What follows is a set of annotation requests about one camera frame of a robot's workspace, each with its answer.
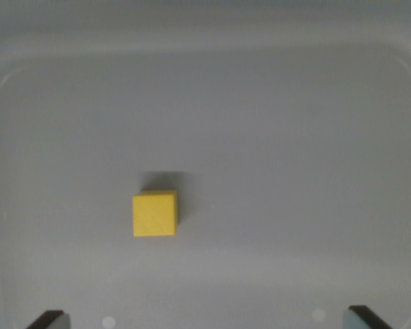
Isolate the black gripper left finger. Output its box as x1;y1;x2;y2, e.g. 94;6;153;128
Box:
25;310;71;329

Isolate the white plastic bin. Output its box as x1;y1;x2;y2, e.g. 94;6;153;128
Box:
0;0;411;329

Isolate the yellow cube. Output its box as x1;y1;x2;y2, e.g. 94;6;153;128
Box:
132;189;179;238

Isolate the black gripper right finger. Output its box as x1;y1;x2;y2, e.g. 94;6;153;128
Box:
342;304;395;329

